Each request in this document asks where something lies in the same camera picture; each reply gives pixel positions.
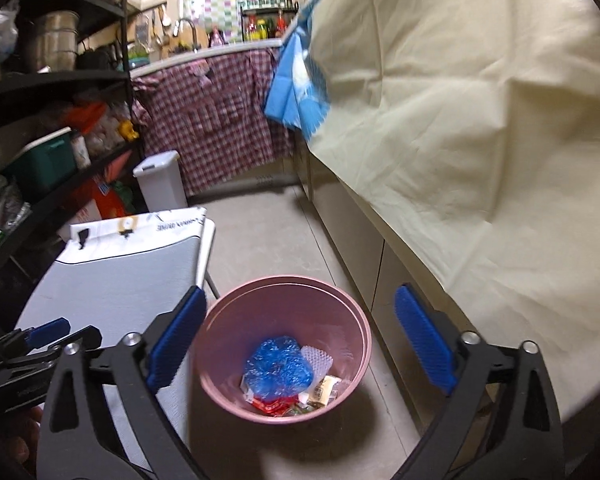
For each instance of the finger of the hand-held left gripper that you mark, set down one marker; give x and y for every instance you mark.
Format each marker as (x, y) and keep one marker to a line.
(47, 332)
(77, 340)

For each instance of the red wrapper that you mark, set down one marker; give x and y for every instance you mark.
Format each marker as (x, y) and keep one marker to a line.
(275, 405)

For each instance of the bubble wrap piece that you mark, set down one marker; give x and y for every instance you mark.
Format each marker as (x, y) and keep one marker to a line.
(317, 362)

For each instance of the orange packet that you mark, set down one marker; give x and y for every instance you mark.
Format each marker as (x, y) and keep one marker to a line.
(110, 200)

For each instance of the cream blue printed cloth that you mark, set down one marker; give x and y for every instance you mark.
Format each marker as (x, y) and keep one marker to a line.
(455, 135)

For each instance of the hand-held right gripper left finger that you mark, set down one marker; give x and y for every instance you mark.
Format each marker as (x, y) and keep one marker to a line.
(177, 340)

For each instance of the black shelf rack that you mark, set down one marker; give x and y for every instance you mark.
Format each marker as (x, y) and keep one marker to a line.
(55, 80)

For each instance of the white cigarette pack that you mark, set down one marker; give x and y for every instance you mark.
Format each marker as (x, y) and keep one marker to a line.
(326, 390)

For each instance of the orange bag on shelf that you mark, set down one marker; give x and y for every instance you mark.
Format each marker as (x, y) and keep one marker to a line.
(87, 112)

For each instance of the pink plastic bin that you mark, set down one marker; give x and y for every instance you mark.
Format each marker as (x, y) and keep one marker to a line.
(230, 340)

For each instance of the red plaid shirt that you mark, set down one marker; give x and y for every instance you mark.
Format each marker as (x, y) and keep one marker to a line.
(215, 120)

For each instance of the white lidded bin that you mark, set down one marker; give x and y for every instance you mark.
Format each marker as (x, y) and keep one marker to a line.
(161, 182)

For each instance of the metal pots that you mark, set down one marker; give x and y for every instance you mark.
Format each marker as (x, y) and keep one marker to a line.
(52, 40)

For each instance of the white jar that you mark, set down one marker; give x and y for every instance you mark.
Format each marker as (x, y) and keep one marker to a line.
(82, 150)

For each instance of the yellow toy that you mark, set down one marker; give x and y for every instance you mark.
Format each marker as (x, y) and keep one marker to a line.
(127, 130)

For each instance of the folding table with grey cover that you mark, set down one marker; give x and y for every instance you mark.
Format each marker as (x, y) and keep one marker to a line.
(110, 270)

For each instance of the person's left hand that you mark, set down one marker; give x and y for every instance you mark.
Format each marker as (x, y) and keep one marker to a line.
(25, 435)

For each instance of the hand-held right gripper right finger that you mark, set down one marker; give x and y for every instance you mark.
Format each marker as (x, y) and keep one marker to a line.
(425, 340)

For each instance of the blue plastic bag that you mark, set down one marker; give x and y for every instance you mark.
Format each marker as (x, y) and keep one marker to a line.
(277, 367)

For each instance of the metal faucet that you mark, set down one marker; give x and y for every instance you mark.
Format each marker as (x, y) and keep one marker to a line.
(187, 30)

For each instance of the green storage box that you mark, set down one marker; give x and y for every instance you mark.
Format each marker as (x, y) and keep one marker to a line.
(42, 165)

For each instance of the black spice rack with bottles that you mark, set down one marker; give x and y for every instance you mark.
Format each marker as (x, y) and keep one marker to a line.
(267, 25)

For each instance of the beige lower cabinets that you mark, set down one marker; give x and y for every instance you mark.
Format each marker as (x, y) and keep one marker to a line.
(360, 260)

